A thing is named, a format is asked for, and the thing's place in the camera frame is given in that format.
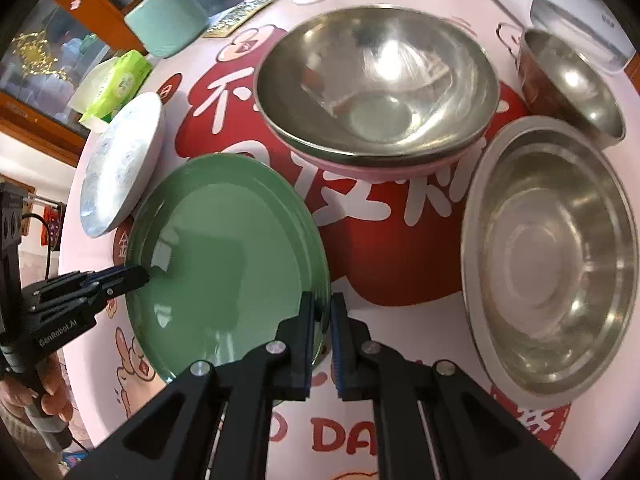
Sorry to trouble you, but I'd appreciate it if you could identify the green wipes packet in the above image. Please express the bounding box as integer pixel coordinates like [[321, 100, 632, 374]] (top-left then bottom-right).
[[70, 50, 153, 131]]

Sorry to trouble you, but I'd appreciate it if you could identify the wide steel basin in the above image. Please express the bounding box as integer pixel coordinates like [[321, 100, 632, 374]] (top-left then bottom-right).
[[460, 116, 640, 397]]

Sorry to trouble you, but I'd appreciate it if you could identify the wooden glass-door cabinet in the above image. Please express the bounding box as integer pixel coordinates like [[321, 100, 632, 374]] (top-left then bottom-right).
[[0, 0, 151, 167]]

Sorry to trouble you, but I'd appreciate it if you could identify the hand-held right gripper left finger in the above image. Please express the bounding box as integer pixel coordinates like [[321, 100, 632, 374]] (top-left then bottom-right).
[[65, 291, 321, 480]]

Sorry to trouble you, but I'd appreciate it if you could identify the pink printed tablecloth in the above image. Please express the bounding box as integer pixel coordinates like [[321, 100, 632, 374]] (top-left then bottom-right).
[[60, 0, 640, 480]]

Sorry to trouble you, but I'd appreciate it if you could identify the green plate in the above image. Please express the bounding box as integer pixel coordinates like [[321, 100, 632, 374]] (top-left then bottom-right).
[[124, 154, 331, 381]]

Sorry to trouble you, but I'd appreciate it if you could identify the large steel bowl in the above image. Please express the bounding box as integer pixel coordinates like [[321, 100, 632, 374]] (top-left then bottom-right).
[[253, 7, 501, 168]]

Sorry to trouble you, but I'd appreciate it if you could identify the silver foil packet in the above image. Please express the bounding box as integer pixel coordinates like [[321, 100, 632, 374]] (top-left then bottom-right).
[[202, 0, 284, 39]]

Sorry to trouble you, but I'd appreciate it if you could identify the white marbled plate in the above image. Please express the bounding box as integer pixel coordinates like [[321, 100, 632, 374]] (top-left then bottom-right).
[[80, 92, 166, 239]]

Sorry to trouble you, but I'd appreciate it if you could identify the person's left forearm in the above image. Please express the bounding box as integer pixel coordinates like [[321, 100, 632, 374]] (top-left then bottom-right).
[[0, 407, 58, 480]]

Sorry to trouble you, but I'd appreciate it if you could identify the black cable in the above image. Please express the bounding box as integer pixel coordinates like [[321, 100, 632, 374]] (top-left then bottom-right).
[[20, 214, 57, 281]]

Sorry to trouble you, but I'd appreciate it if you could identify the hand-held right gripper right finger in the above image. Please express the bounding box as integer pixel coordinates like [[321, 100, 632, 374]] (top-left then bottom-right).
[[331, 292, 581, 480]]

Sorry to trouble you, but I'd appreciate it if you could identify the pink bowl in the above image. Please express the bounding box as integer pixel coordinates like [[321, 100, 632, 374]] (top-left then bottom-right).
[[267, 124, 493, 184]]

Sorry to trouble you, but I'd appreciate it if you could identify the white countertop appliance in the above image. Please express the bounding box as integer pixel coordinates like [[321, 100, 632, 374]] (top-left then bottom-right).
[[479, 0, 636, 75]]

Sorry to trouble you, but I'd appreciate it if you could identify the mint green canister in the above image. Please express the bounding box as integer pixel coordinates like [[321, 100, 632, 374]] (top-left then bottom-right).
[[124, 0, 211, 59]]

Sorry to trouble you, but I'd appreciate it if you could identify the person's left hand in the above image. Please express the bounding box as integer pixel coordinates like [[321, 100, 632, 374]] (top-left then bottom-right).
[[2, 352, 74, 423]]

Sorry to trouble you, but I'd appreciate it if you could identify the small deep steel bowl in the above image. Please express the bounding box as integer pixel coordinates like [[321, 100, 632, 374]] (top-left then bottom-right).
[[517, 29, 627, 150]]

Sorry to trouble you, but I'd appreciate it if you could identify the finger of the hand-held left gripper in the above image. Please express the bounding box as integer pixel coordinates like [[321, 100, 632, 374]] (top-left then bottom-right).
[[22, 265, 151, 295], [27, 282, 147, 317]]

